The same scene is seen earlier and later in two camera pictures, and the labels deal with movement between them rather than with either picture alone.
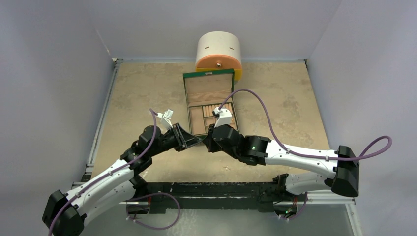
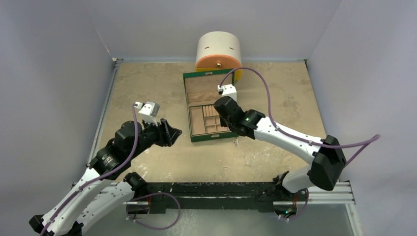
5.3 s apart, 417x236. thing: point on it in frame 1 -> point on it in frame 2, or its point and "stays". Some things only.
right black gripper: x=211 y=139 -> x=224 y=120
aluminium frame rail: x=89 y=172 stays
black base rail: x=165 y=197 stays
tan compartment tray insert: x=201 y=116 stays
